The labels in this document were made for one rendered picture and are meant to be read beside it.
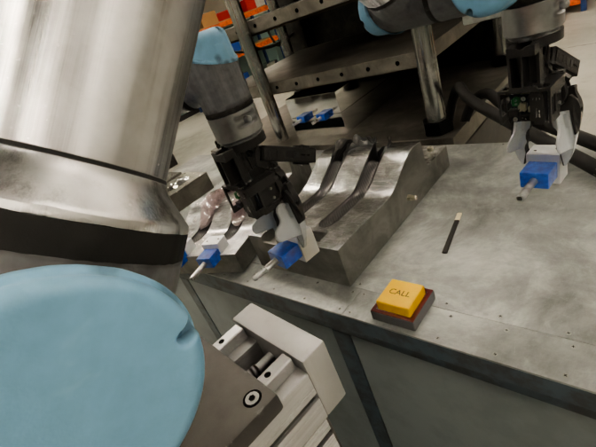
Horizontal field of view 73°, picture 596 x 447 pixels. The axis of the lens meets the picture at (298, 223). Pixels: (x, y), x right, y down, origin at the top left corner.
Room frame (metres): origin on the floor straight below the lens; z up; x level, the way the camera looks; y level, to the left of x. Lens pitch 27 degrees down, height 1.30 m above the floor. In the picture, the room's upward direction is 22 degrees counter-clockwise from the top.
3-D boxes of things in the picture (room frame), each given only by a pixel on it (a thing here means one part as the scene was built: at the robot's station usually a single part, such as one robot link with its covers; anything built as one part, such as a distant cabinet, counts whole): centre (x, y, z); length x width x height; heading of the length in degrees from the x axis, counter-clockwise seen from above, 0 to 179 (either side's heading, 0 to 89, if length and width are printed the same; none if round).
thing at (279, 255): (0.61, 0.05, 0.93); 0.13 x 0.05 x 0.05; 122
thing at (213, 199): (1.10, 0.13, 0.90); 0.26 x 0.18 x 0.08; 147
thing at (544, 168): (0.55, -0.39, 0.93); 0.13 x 0.05 x 0.05; 124
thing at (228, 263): (1.11, 0.14, 0.85); 0.50 x 0.26 x 0.11; 147
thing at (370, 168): (0.88, -0.14, 0.92); 0.35 x 0.16 x 0.09; 130
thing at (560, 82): (0.56, -0.40, 1.09); 0.09 x 0.08 x 0.12; 124
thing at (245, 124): (0.62, 0.03, 1.17); 0.08 x 0.08 x 0.05
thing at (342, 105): (1.82, -0.42, 0.87); 0.50 x 0.27 x 0.17; 130
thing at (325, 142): (1.91, -0.45, 0.75); 1.30 x 0.84 x 0.06; 40
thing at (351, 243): (0.89, -0.16, 0.87); 0.50 x 0.26 x 0.14; 130
